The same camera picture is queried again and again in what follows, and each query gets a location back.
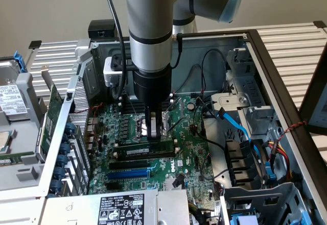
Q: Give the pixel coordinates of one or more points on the metal rear port block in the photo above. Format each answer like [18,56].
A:
[92,133]

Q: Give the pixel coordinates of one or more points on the blue card retainer knob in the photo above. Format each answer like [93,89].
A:
[66,138]
[61,161]
[69,127]
[64,148]
[54,185]
[58,173]

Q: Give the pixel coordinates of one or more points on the blue disk carrier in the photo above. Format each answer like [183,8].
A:
[20,61]

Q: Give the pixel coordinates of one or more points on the black table clamp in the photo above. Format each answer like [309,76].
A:
[34,44]
[319,24]

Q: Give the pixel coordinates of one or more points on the black power connector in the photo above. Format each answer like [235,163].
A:
[274,148]

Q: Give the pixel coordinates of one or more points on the blue plastic strip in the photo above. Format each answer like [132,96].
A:
[306,217]

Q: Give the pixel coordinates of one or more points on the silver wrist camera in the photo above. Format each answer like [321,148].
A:
[111,74]

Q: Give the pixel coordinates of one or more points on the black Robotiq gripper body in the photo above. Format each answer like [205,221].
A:
[152,89]

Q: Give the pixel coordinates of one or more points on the black board connector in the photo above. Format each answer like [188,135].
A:
[178,181]

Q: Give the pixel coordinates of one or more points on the green RAM stick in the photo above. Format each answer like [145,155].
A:
[138,151]
[15,156]

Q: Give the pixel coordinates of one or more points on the grey open PC case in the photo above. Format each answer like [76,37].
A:
[194,43]

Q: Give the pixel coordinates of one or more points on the silver disk bay bracket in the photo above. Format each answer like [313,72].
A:
[230,102]

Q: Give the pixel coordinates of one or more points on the dark framed panel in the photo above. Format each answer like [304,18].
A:
[316,107]

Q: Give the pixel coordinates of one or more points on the silver chipset heatsink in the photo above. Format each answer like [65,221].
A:
[169,184]

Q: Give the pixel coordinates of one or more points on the green graphics card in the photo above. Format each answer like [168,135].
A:
[52,107]

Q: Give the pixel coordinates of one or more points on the grey metal disk bay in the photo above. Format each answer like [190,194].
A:
[255,89]

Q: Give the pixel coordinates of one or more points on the CPU socket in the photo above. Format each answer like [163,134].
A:
[140,131]

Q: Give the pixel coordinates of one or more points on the blue plastic latch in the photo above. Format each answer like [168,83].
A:
[270,175]

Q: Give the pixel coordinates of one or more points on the black RAM slot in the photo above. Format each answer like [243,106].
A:
[127,104]
[127,108]
[127,98]
[153,156]
[127,101]

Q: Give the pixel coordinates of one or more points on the silver power supply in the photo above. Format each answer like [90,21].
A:
[76,209]

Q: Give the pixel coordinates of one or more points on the grey perforated disk bay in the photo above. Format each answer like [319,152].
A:
[268,197]

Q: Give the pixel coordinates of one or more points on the grey parts rack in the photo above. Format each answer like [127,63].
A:
[25,133]

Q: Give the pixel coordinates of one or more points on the green Dell motherboard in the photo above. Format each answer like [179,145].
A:
[189,143]

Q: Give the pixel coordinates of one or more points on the black fan shroud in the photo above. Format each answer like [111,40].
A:
[240,163]

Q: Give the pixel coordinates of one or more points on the silver CPU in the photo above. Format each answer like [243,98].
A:
[3,140]

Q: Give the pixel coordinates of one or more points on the black box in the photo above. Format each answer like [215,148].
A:
[102,28]

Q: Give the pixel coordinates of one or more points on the blue plastic block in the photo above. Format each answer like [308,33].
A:
[242,221]

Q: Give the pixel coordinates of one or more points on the silver coin battery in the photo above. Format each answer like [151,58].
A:
[191,106]

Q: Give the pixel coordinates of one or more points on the blue expansion slot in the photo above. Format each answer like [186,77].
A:
[127,175]

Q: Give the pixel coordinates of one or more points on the thin metal locking lever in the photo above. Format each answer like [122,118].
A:
[140,127]
[132,107]
[175,125]

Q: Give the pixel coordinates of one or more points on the short black expansion slot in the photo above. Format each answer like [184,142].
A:
[112,186]

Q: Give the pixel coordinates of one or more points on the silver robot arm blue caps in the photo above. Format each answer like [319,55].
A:
[148,18]

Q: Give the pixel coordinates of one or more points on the silver hard disk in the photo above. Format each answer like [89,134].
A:
[12,97]

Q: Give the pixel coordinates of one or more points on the long black expansion slot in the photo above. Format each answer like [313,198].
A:
[127,165]

